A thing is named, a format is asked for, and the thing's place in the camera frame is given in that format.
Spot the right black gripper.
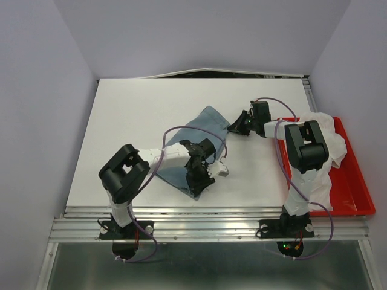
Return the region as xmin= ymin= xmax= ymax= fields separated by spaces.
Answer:
xmin=229 ymin=110 xmax=258 ymax=136

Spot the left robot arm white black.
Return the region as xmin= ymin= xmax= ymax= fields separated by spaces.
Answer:
xmin=99 ymin=138 xmax=216 ymax=238

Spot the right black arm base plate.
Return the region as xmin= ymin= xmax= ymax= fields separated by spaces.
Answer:
xmin=256 ymin=219 xmax=315 ymax=239

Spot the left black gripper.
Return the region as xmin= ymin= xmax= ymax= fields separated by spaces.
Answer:
xmin=185 ymin=163 xmax=215 ymax=197

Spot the red plastic tray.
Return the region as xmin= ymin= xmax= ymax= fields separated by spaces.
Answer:
xmin=278 ymin=117 xmax=376 ymax=216

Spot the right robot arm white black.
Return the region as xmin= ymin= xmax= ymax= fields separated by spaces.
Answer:
xmin=227 ymin=98 xmax=329 ymax=236

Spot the aluminium extrusion frame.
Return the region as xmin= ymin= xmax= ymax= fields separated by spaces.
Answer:
xmin=35 ymin=75 xmax=379 ymax=290

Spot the purple cable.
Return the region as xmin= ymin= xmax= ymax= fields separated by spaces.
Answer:
xmin=114 ymin=126 xmax=229 ymax=263
xmin=253 ymin=97 xmax=335 ymax=261

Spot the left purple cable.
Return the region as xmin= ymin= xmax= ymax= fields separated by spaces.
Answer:
xmin=114 ymin=126 xmax=229 ymax=263

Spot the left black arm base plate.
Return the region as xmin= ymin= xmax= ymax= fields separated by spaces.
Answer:
xmin=97 ymin=219 xmax=151 ymax=240

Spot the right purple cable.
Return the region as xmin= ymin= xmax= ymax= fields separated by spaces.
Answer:
xmin=253 ymin=97 xmax=335 ymax=261

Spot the white skirt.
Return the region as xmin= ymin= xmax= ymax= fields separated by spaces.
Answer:
xmin=299 ymin=112 xmax=347 ymax=211

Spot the light blue denim skirt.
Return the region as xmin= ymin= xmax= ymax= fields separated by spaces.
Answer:
xmin=157 ymin=106 xmax=230 ymax=200

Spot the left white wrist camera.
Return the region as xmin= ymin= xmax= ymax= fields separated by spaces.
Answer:
xmin=207 ymin=157 xmax=229 ymax=178

